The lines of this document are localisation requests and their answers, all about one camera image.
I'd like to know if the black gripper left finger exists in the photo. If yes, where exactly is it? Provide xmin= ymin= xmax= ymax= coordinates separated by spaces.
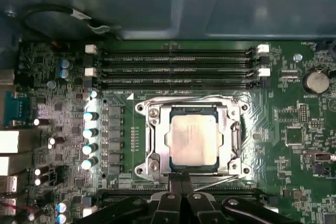
xmin=78 ymin=172 xmax=183 ymax=224

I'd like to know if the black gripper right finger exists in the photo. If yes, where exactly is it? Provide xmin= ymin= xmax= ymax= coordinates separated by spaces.
xmin=182 ymin=170 xmax=305 ymax=224

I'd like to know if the thin metal locking lever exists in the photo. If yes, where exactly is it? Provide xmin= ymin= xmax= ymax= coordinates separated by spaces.
xmin=193 ymin=174 xmax=240 ymax=191
xmin=145 ymin=94 xmax=239 ymax=105

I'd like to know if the silver green CPU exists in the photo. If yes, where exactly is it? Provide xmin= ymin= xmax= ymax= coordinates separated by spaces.
xmin=169 ymin=107 xmax=219 ymax=167

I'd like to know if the CPU socket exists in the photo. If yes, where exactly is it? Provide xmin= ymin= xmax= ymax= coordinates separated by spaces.
xmin=133 ymin=98 xmax=251 ymax=183

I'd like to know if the green motherboard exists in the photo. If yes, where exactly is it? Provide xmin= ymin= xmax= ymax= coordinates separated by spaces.
xmin=15 ymin=39 xmax=336 ymax=224

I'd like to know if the silver internal USB port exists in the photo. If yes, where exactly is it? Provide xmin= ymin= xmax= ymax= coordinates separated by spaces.
xmin=309 ymin=152 xmax=331 ymax=163

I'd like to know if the silver rear port housing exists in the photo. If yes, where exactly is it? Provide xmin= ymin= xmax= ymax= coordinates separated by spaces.
xmin=0 ymin=176 xmax=18 ymax=193
xmin=0 ymin=129 xmax=20 ymax=154
xmin=0 ymin=69 xmax=15 ymax=86

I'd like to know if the round coin battery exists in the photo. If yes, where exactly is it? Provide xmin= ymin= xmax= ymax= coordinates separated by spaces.
xmin=301 ymin=68 xmax=331 ymax=95

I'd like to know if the blue rear port connector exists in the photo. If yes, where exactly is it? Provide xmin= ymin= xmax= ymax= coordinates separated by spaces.
xmin=4 ymin=90 xmax=36 ymax=127

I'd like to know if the black PC case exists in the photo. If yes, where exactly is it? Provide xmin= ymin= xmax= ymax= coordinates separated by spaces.
xmin=0 ymin=0 xmax=336 ymax=78

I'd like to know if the silver wire clip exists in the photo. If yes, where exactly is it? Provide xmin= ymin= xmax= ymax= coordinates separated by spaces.
xmin=88 ymin=23 xmax=111 ymax=35

